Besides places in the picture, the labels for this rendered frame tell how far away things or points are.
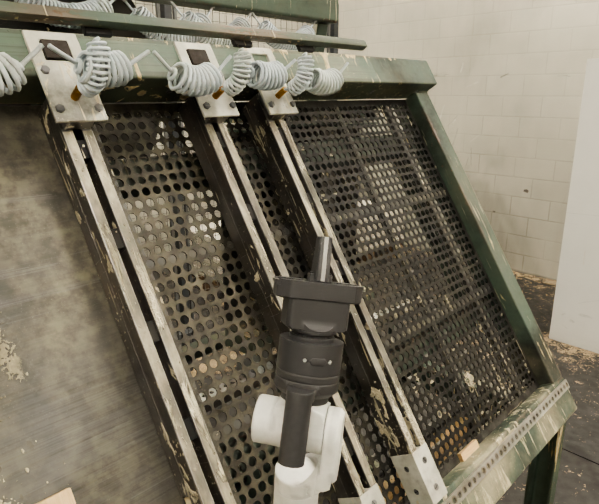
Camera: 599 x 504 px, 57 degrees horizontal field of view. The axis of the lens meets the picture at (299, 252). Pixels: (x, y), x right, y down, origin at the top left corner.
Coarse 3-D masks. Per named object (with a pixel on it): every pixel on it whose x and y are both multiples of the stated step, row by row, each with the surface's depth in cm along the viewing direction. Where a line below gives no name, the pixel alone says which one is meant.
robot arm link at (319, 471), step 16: (336, 416) 73; (336, 432) 71; (336, 448) 72; (304, 464) 79; (320, 464) 76; (336, 464) 73; (288, 480) 76; (304, 480) 76; (320, 480) 74; (288, 496) 76; (304, 496) 76
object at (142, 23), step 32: (0, 0) 82; (160, 32) 102; (192, 32) 107; (224, 32) 111; (256, 32) 117; (288, 32) 125; (0, 64) 84; (128, 64) 98; (224, 64) 116; (256, 64) 123; (288, 64) 130; (0, 96) 87; (192, 96) 112
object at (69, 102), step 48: (96, 48) 93; (48, 96) 99; (96, 96) 105; (96, 144) 105; (96, 192) 105; (96, 240) 101; (144, 288) 101; (144, 336) 97; (144, 384) 99; (192, 432) 97; (192, 480) 94
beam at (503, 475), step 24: (552, 384) 182; (528, 408) 168; (552, 408) 176; (576, 408) 185; (504, 432) 156; (528, 432) 163; (552, 432) 171; (480, 456) 146; (504, 456) 152; (528, 456) 158; (456, 480) 137; (504, 480) 148
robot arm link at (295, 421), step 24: (288, 384) 71; (312, 384) 71; (336, 384) 73; (264, 408) 74; (288, 408) 69; (312, 408) 72; (264, 432) 73; (288, 432) 69; (312, 432) 72; (288, 456) 69
